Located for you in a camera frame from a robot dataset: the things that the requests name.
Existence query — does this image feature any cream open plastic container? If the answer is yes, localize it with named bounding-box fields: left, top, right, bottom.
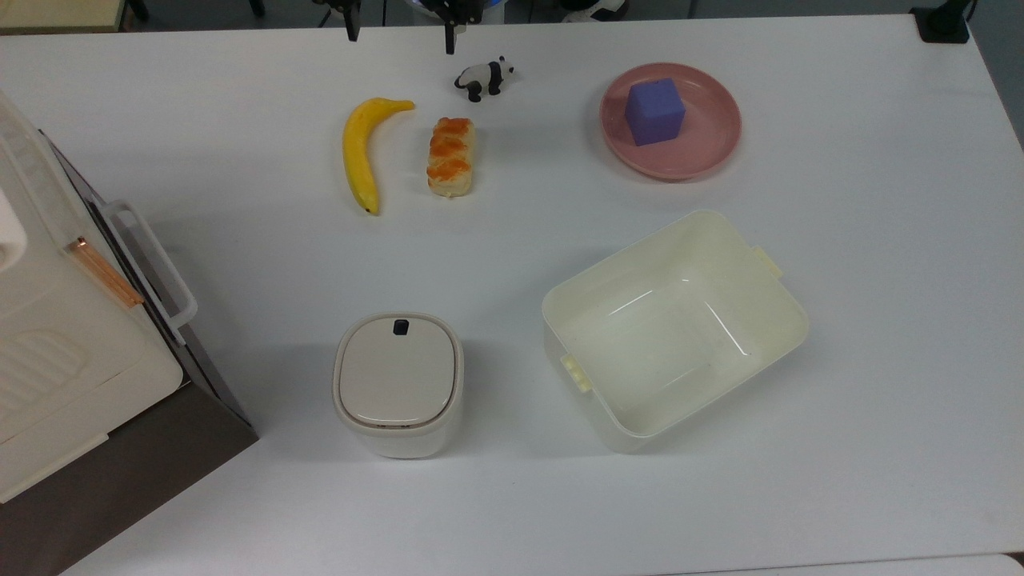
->
left=541, top=210, right=810, bottom=455

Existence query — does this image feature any dark brown drawer white handle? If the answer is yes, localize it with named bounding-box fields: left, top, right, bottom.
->
left=48, top=136, right=241, bottom=417

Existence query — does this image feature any dark brown wooden cabinet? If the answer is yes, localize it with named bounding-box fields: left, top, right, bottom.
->
left=0, top=132, right=259, bottom=576

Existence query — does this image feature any black stand base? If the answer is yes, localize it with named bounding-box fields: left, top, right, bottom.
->
left=910, top=0, right=978, bottom=44

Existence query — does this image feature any pink plate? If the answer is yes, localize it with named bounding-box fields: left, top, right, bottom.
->
left=600, top=62, right=742, bottom=182

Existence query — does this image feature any purple cube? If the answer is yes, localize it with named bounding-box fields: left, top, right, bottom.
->
left=624, top=78, right=687, bottom=147

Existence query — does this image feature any yellow banana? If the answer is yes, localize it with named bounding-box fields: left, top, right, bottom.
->
left=342, top=97, right=417, bottom=217

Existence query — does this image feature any toy bread with orange glaze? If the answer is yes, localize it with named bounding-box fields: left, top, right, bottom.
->
left=426, top=117, right=478, bottom=198

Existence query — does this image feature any cream plastic storage box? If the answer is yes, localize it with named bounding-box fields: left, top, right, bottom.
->
left=0, top=88, right=186, bottom=505

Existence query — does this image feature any black white panda figurine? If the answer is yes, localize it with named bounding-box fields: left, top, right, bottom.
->
left=454, top=55, right=517, bottom=104

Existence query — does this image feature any tan wooden desk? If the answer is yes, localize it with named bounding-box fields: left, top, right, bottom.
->
left=0, top=0, right=127, bottom=34

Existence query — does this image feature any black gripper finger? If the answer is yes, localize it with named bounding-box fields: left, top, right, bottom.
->
left=314, top=0, right=362, bottom=42
left=422, top=0, right=482, bottom=56

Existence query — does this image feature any beige lidded trash can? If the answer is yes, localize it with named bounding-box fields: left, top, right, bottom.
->
left=332, top=311, right=466, bottom=460

